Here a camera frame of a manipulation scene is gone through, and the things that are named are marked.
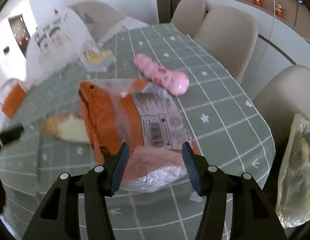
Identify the orange snack bag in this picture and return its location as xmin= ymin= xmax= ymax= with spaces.
xmin=79 ymin=79 xmax=197 ymax=192

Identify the yellow chip bag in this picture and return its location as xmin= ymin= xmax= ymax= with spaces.
xmin=40 ymin=114 xmax=90 ymax=144

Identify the orange tissue box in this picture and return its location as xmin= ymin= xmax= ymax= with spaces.
xmin=0 ymin=78 xmax=27 ymax=119

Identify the white mesh food cover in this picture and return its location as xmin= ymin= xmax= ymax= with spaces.
xmin=26 ymin=1 xmax=147 ymax=86

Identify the beige chair near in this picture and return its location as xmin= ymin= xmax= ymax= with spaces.
xmin=253 ymin=65 xmax=310 ymax=134

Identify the beige chair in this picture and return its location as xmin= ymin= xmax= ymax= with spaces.
xmin=171 ymin=0 xmax=206 ymax=38
xmin=253 ymin=65 xmax=310 ymax=134
xmin=194 ymin=6 xmax=259 ymax=83

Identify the pink caterpillar toy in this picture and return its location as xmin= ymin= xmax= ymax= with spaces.
xmin=133 ymin=54 xmax=190 ymax=96

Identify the beige chair middle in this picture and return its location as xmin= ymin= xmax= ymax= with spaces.
xmin=194 ymin=6 xmax=259 ymax=83

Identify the white cabinet with shelves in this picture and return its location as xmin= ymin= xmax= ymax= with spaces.
xmin=205 ymin=0 xmax=310 ymax=99

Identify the red doll figurine right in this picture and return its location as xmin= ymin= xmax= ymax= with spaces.
xmin=274 ymin=3 xmax=284 ymax=18

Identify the red doll figurine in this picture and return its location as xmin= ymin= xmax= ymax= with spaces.
xmin=252 ymin=0 xmax=262 ymax=7
xmin=274 ymin=3 xmax=284 ymax=18

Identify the beige chair far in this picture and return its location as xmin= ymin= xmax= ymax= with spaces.
xmin=171 ymin=0 xmax=206 ymax=38

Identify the red doll figurine left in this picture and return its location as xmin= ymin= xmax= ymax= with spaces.
xmin=252 ymin=0 xmax=262 ymax=7

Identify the white charging cable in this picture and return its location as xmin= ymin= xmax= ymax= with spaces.
xmin=261 ymin=0 xmax=290 ymax=63

